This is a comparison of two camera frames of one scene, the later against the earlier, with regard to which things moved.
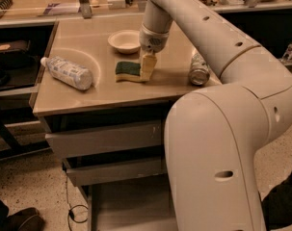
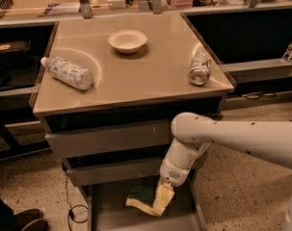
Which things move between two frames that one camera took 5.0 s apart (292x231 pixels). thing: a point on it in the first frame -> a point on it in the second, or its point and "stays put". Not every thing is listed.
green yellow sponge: (127, 70) -> (142, 197)
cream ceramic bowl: (126, 41) stays put
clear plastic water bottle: (68, 72) stays put
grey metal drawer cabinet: (104, 102) stays put
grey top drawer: (103, 140) stays put
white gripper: (152, 40) -> (170, 175)
